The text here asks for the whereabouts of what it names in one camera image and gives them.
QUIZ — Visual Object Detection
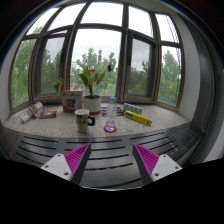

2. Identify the white mug black handle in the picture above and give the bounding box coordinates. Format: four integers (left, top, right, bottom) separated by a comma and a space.
75, 109, 95, 133

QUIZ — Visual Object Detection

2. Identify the bay window frame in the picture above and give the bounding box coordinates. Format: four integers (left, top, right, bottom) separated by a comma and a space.
9, 0, 183, 112

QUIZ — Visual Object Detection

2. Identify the clear plastic water bottle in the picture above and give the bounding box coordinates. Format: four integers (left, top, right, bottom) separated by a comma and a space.
105, 97, 117, 127

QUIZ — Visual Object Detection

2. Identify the light blue small box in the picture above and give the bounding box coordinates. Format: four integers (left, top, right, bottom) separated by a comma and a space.
123, 103, 143, 115

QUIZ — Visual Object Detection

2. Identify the yellow rectangular box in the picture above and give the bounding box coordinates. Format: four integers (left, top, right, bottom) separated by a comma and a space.
124, 110, 152, 126

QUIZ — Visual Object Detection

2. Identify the dark slatted bench top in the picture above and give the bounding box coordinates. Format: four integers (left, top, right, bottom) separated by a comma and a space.
0, 122, 203, 189

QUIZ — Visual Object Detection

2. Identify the red white product box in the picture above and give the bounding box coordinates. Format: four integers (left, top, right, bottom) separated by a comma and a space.
62, 90, 83, 113

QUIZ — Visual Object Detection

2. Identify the potted plant white pot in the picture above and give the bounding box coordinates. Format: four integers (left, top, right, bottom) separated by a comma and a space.
79, 65, 112, 115

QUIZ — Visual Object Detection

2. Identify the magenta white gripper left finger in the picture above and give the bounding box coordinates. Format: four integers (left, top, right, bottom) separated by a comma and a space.
42, 143, 91, 185

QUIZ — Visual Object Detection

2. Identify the dark colourful flat box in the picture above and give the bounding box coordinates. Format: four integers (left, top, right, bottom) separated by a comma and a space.
39, 106, 58, 119

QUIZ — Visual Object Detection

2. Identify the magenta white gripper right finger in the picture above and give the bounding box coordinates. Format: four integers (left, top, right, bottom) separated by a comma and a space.
132, 144, 182, 185

